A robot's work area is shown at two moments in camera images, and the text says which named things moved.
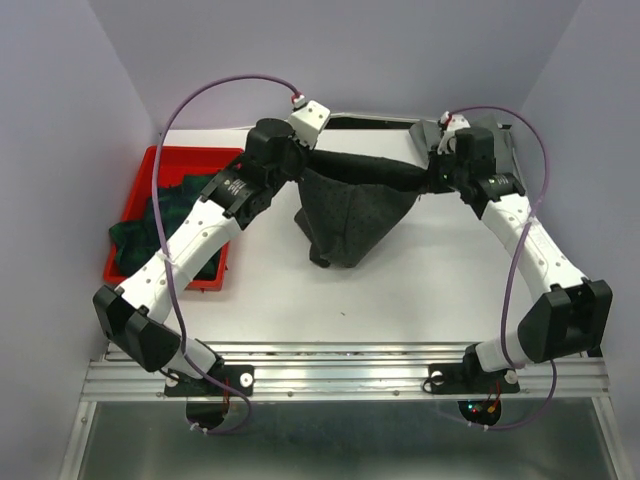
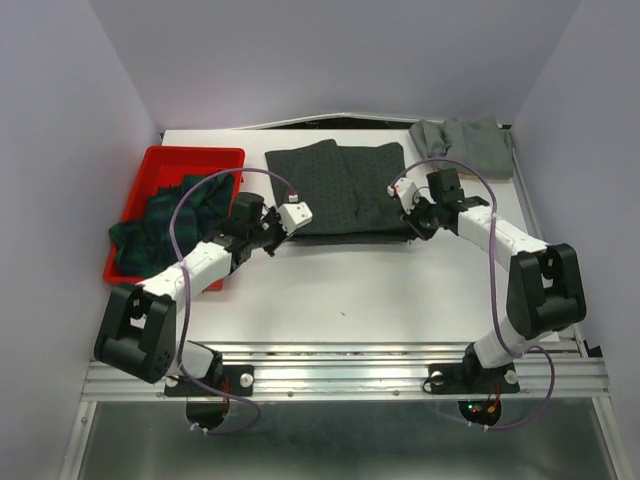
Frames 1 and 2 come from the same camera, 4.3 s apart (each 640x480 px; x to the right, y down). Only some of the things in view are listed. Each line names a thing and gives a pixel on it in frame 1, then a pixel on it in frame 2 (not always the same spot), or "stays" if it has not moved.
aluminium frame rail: (352, 371) stays
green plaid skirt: (137, 240) stays
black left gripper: (302, 159) -> (272, 215)
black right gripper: (435, 185) -> (411, 220)
